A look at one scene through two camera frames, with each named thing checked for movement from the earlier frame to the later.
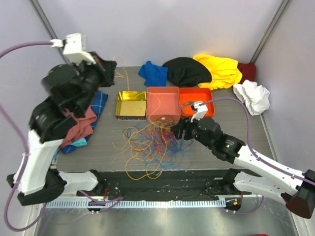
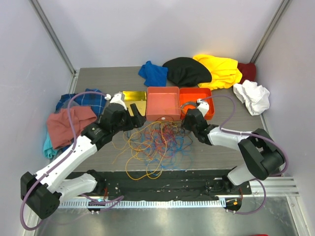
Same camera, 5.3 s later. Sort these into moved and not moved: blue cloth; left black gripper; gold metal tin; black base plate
Moved: left black gripper
Not moved: blue cloth; gold metal tin; black base plate
